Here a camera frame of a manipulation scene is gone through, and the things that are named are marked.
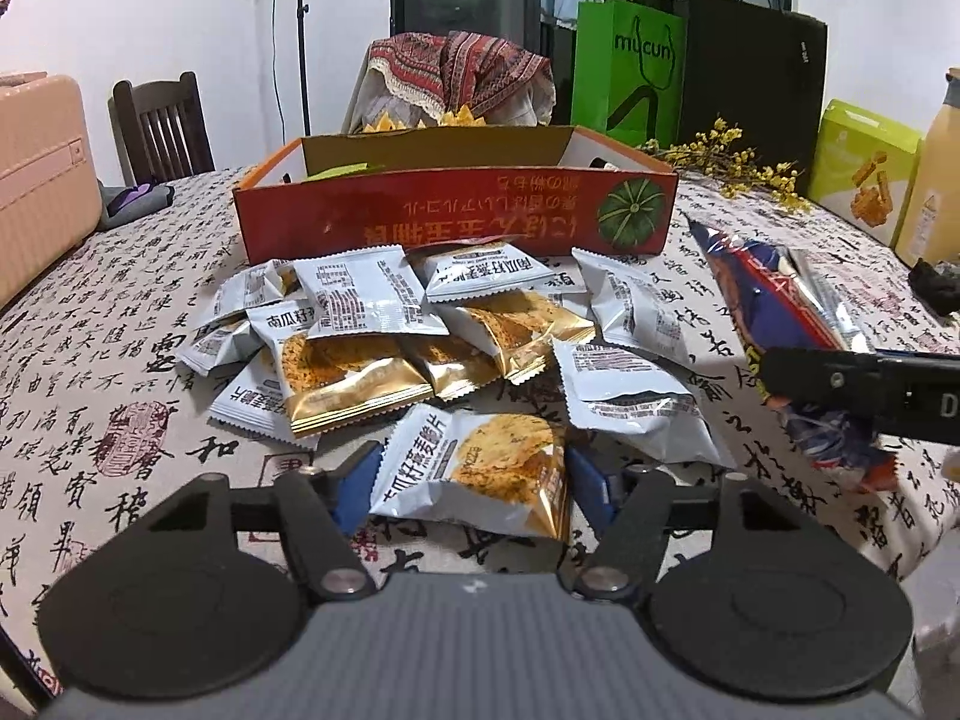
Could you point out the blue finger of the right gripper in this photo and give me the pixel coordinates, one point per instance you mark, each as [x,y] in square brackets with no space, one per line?
[827,380]

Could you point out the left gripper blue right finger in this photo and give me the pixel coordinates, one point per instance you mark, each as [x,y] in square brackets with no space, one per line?
[601,484]

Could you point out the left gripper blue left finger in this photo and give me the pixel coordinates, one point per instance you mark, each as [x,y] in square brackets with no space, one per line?
[337,500]

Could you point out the white gold oat crisp packet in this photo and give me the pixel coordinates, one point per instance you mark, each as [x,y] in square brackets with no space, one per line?
[504,473]

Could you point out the red blue silver snack bag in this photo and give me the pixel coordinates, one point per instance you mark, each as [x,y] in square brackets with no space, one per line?
[777,301]

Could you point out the white silver crisp packet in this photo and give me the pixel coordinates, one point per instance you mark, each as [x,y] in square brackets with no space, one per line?
[361,291]

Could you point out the white packet near gripper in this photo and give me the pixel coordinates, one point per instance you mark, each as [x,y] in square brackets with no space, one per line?
[618,392]

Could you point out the yellow juice bottle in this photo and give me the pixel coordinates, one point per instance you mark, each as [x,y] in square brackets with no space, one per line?
[931,227]

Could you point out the light green snack carton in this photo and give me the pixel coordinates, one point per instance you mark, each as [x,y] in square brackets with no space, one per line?
[864,167]

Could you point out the yellow flower branch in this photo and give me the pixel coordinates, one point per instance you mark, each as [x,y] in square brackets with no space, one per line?
[720,157]

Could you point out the calligraphy print tablecloth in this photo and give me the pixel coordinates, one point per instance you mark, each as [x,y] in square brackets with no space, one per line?
[100,421]

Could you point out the orange cardboard snack box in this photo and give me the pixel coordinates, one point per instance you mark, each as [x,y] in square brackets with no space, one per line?
[549,189]

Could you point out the flat green snack packet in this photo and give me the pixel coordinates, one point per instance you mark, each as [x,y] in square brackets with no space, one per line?
[352,169]

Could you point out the black paper shopping bag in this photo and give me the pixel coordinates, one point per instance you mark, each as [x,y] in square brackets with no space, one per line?
[760,69]

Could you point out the grey purple folded cloth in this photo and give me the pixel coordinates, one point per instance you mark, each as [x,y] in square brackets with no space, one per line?
[123,205]

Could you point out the green paper shopping bag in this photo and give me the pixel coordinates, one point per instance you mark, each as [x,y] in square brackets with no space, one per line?
[628,72]

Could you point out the plate of orange slices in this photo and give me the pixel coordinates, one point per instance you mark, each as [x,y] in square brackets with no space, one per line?
[462,117]

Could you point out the chair under cloth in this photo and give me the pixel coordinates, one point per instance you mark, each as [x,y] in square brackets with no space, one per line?
[515,89]

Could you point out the dark wooden chair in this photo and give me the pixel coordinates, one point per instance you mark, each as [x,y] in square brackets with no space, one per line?
[161,129]

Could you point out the pink small suitcase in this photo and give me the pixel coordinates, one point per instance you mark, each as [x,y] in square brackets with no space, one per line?
[50,195]

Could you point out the red patterned cloth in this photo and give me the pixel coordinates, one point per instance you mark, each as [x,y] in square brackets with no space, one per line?
[425,50]

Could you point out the studio lamp on stand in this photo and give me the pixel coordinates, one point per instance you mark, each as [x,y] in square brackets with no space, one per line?
[302,10]

